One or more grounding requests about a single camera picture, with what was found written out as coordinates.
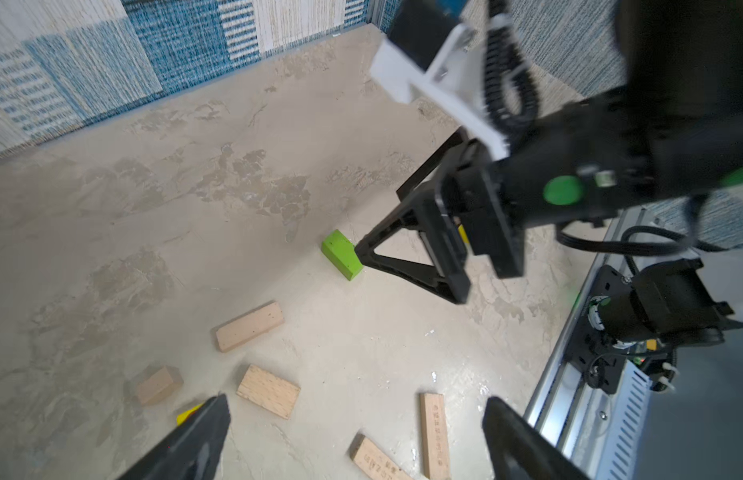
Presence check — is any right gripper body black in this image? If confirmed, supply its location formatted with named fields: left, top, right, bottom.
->
left=417, top=140, right=525, bottom=279

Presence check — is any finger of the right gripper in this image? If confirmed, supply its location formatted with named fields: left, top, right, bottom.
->
left=355, top=203, right=471, bottom=305
left=397, top=127, right=469, bottom=201

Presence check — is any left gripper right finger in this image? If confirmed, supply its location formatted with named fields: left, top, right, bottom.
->
left=483, top=396, right=587, bottom=480

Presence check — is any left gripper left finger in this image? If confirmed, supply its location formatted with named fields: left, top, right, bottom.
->
left=119, top=393, right=231, bottom=480

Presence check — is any green wood block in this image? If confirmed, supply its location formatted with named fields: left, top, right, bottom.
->
left=321, top=230, right=363, bottom=281

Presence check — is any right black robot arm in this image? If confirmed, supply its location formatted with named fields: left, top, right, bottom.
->
left=355, top=1, right=743, bottom=347

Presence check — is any yellow cube block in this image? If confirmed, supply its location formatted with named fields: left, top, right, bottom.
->
left=175, top=403, right=203, bottom=426

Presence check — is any yellow cylinder block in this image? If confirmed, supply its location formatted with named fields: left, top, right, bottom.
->
left=457, top=225, right=471, bottom=246

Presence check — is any small square wood block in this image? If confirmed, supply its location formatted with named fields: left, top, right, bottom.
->
left=134, top=365, right=183, bottom=406

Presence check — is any wood block lower middle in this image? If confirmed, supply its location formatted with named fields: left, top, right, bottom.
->
left=419, top=393, right=451, bottom=480

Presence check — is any wood block centre angled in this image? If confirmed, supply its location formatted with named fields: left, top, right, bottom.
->
left=236, top=364, right=301, bottom=420

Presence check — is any wood block lower left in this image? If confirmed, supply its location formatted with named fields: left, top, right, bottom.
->
left=349, top=433, right=413, bottom=480

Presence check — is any wood block upper flat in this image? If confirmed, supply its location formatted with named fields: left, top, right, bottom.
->
left=215, top=301, right=284, bottom=353

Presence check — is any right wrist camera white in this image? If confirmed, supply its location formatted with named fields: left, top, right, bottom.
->
left=369, top=1, right=509, bottom=160

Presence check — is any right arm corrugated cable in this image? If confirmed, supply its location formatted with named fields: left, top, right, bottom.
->
left=481, top=0, right=541, bottom=139

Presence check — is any aluminium mounting rail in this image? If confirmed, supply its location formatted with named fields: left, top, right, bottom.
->
left=520, top=206, right=679, bottom=480

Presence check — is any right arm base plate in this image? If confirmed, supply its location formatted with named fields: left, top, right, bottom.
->
left=563, top=265, right=657, bottom=395

